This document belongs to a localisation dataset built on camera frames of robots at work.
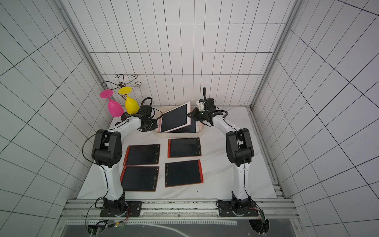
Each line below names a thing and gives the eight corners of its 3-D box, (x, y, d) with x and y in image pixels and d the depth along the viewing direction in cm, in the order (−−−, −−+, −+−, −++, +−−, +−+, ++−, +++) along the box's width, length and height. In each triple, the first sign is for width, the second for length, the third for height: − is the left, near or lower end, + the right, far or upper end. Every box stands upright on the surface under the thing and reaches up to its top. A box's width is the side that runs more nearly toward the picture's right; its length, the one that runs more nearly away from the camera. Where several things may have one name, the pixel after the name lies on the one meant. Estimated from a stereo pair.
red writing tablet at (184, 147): (168, 158, 93) (167, 156, 91) (168, 140, 101) (168, 138, 99) (201, 155, 94) (201, 153, 92) (198, 138, 103) (199, 136, 101)
